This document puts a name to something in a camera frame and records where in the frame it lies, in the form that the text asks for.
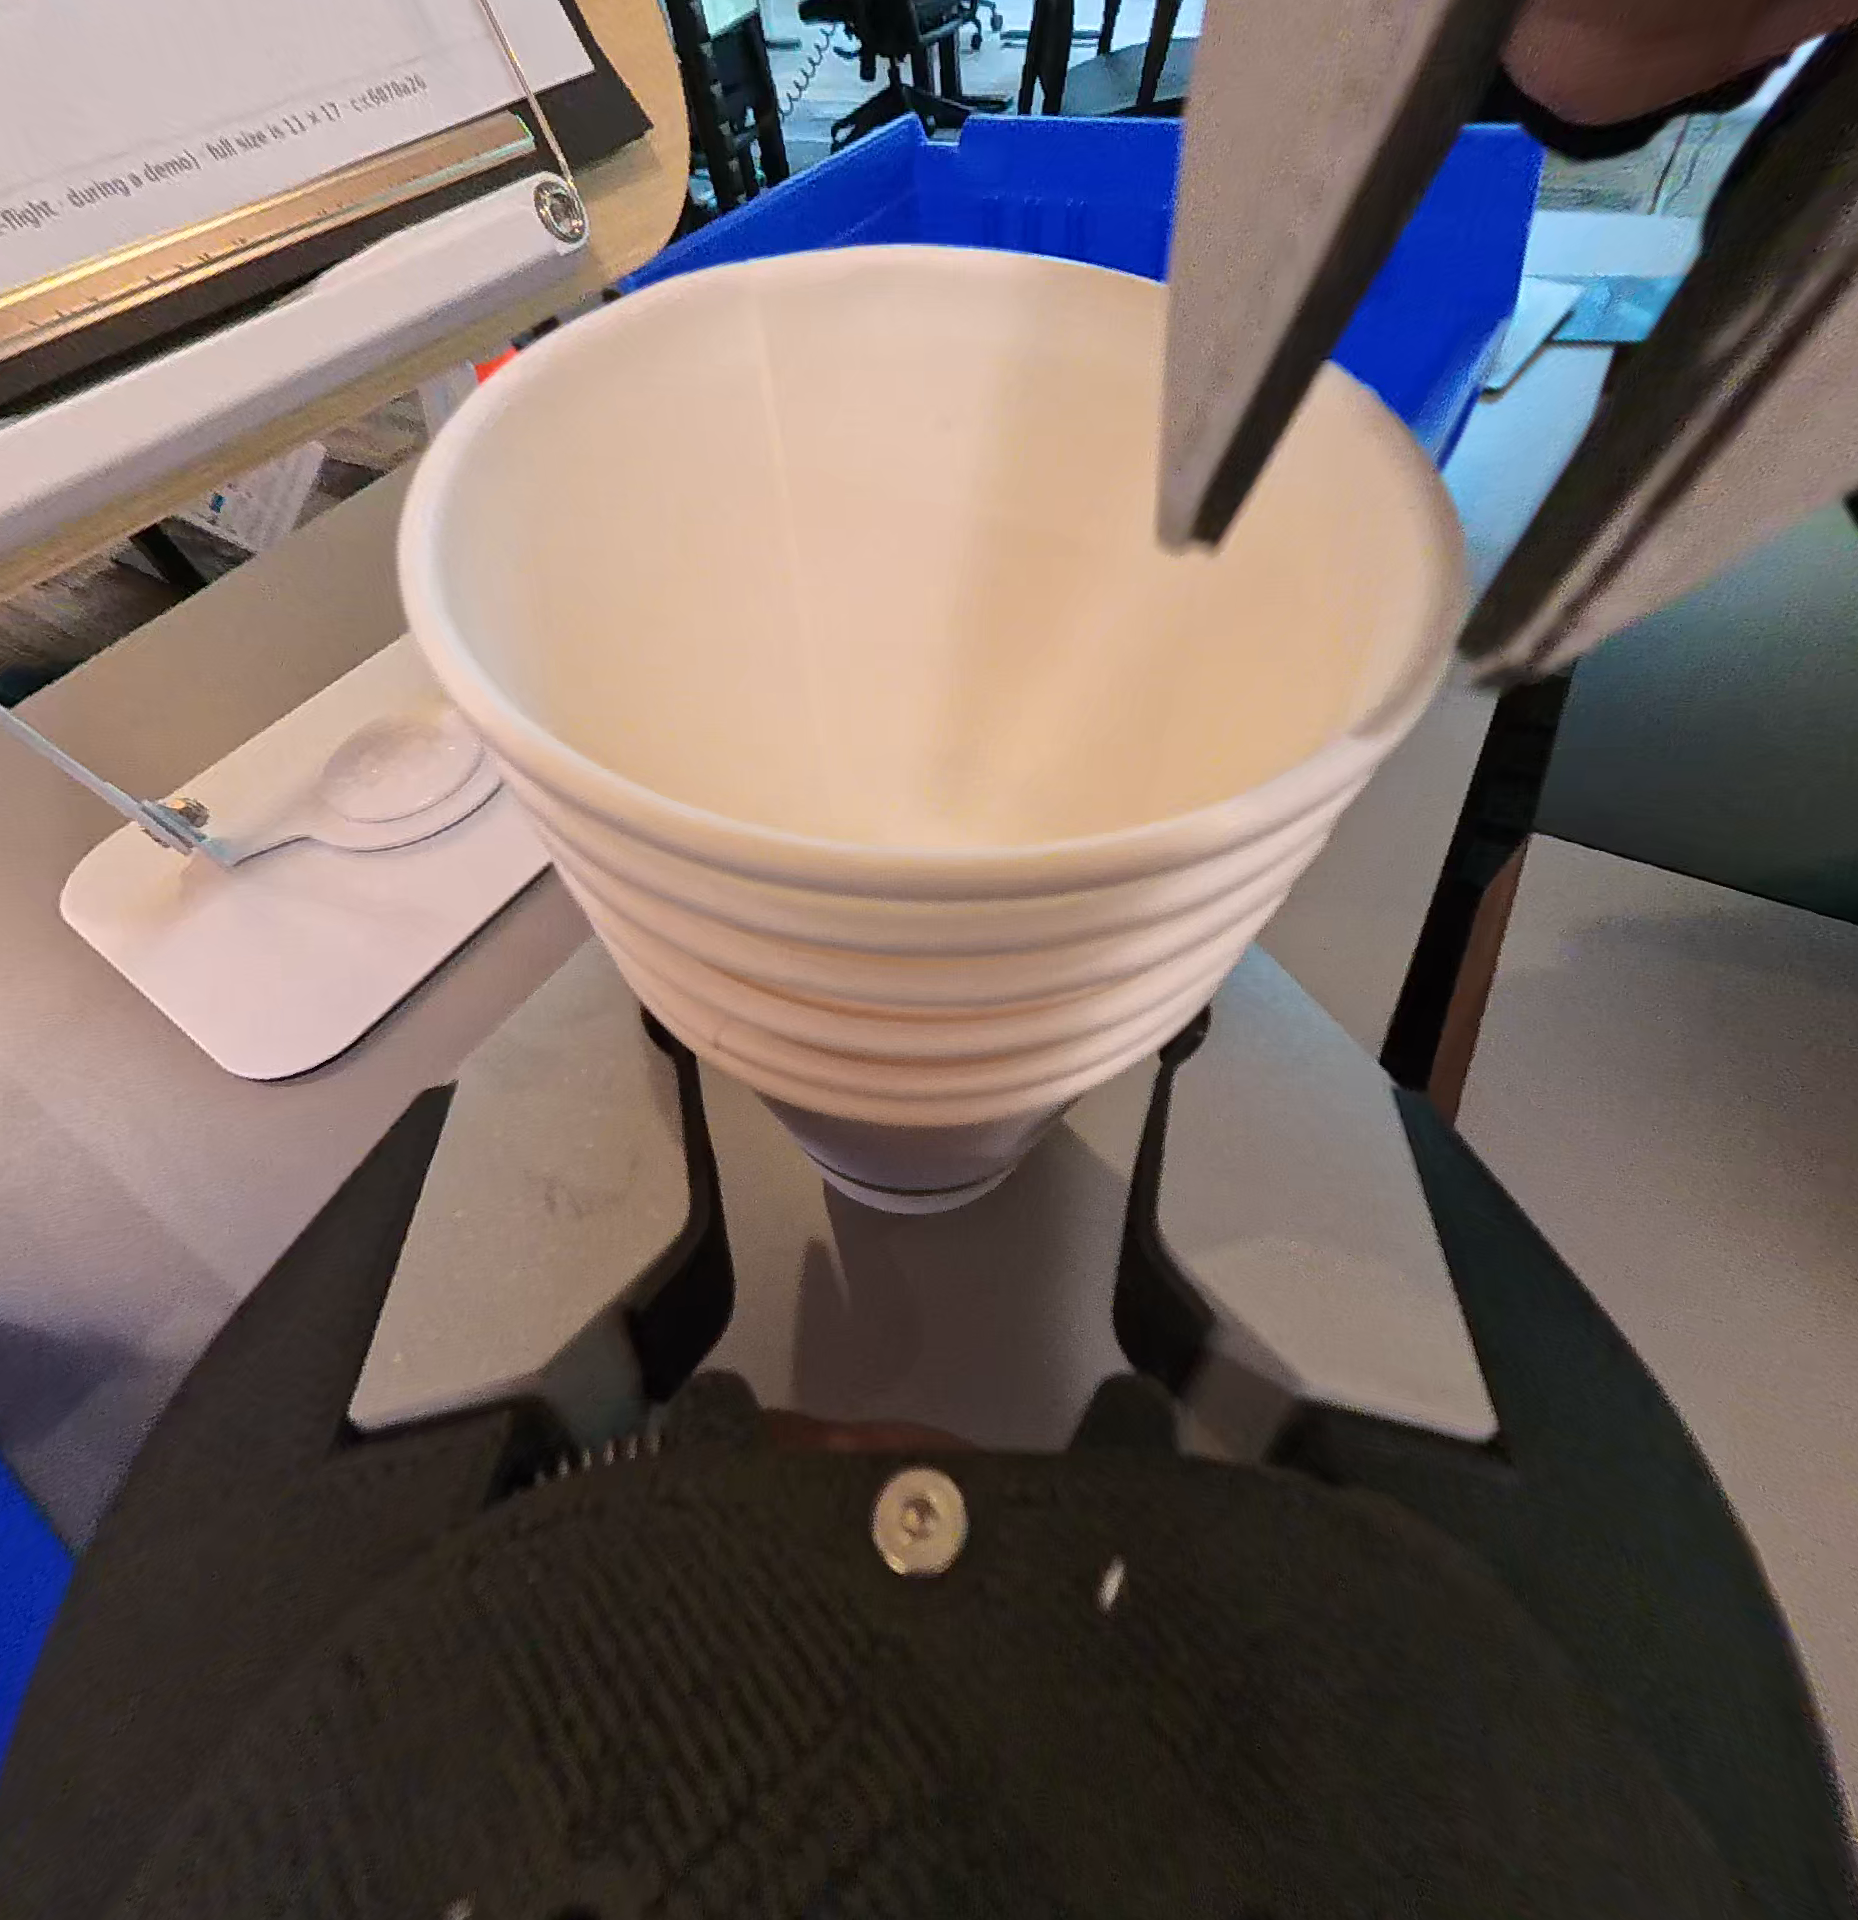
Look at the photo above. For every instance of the black office chair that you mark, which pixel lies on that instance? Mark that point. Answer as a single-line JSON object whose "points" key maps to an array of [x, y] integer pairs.
{"points": [[1095, 53]]}

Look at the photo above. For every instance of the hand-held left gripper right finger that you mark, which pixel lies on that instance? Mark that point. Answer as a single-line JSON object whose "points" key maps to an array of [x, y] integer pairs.
{"points": [[1319, 1246]]}

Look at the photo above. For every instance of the grey flat pad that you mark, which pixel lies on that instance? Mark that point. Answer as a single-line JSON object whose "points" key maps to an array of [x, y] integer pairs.
{"points": [[1530, 340]]}

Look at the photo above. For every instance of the stack of nested white cups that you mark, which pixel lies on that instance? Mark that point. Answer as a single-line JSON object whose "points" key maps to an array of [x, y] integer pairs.
{"points": [[871, 600]]}

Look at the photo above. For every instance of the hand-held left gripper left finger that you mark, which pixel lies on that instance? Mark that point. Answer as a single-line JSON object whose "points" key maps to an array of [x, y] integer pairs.
{"points": [[524, 1246]]}

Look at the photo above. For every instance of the ribbed black chair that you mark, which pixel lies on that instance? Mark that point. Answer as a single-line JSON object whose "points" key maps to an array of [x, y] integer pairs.
{"points": [[727, 107]]}

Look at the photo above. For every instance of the blue plastic bin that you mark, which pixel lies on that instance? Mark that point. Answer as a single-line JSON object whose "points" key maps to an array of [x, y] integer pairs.
{"points": [[1065, 196], [6, 1623]]}

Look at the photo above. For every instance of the person's right hand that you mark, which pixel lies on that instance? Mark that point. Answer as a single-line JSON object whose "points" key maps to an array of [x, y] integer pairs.
{"points": [[1664, 53]]}

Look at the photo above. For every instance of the printed leaflet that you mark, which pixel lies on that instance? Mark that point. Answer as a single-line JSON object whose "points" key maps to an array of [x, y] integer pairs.
{"points": [[269, 505]]}

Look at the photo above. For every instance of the printed instruction sheet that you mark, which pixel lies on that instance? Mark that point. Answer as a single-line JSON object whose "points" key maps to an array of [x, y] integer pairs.
{"points": [[194, 120]]}

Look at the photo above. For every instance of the white and wood document stand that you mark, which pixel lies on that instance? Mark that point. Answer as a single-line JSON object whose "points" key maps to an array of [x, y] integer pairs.
{"points": [[301, 961]]}

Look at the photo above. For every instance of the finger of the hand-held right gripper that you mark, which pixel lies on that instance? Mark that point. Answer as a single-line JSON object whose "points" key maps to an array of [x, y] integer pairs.
{"points": [[1289, 226], [1770, 449]]}

